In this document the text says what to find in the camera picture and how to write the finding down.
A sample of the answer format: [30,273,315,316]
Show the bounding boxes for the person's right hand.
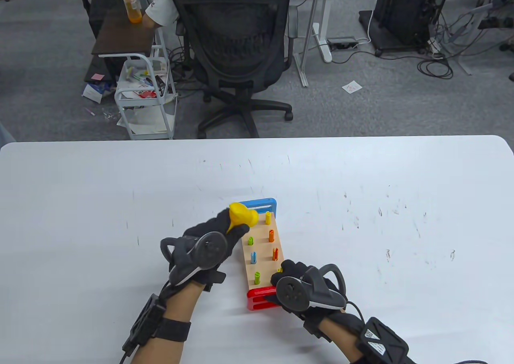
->
[263,260,364,342]

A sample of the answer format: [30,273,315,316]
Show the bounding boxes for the person's left hand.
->
[169,208,251,292]

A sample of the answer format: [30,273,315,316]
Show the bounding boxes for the wooden rainbow hammer bench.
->
[240,197,288,311]

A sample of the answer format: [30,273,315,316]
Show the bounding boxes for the yellow toy hammer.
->
[227,203,259,234]

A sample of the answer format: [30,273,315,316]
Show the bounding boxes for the person's left forearm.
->
[131,282,201,364]

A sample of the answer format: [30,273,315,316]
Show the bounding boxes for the person's right forearm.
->
[319,316,366,360]

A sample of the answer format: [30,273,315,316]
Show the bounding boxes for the black hand controller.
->
[160,232,228,286]
[270,263,347,311]

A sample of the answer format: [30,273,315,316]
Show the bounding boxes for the blue white box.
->
[82,81,117,104]

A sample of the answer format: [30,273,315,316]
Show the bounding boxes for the black mesh office chair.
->
[169,0,298,138]

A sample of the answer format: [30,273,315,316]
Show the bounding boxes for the white rolling cart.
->
[98,19,178,140]

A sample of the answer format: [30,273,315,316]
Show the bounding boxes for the brown side table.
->
[92,8,160,56]

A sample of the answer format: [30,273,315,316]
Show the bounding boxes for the white desk leg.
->
[312,0,333,63]

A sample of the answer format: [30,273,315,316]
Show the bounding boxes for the grey power strip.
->
[326,37,359,51]

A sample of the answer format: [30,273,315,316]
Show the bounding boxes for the orange drink bottle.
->
[119,0,143,23]

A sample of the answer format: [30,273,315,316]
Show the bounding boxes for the black equipment cabinet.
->
[359,0,446,57]

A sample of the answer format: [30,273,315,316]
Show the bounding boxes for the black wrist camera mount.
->
[122,294,192,356]
[355,317,410,364]

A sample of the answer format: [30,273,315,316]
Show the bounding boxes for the grey metal frame bar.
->
[294,0,324,87]

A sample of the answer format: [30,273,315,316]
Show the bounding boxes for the coiled black cable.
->
[417,57,454,79]

